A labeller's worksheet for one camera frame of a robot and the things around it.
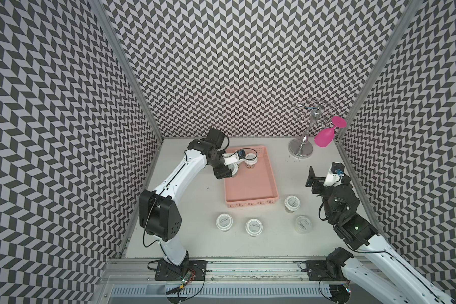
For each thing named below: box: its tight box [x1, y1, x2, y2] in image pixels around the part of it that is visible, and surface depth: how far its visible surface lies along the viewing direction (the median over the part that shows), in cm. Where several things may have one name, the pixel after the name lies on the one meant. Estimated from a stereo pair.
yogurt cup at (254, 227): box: [245, 217, 264, 237], surface depth 79 cm
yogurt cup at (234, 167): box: [228, 162, 239, 178], surface depth 82 cm
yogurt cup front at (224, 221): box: [215, 212, 234, 232], surface depth 80 cm
